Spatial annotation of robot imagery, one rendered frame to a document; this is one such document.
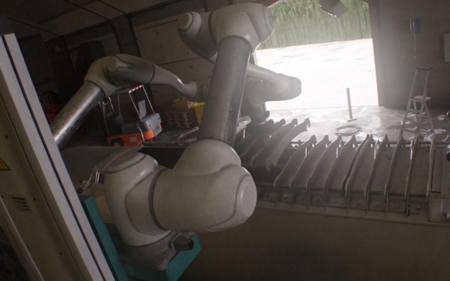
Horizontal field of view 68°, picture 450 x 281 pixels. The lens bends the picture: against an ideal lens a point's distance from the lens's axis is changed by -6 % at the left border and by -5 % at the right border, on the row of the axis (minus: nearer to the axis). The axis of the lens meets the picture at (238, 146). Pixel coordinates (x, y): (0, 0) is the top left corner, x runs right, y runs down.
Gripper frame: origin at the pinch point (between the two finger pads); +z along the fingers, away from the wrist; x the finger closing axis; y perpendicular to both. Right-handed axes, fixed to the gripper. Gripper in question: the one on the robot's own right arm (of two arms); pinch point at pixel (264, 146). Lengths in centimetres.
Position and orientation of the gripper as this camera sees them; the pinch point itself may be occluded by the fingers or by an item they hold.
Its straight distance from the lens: 183.0
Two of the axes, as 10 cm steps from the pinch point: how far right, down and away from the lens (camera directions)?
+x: 8.4, 0.1, -5.3
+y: -4.9, 4.1, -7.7
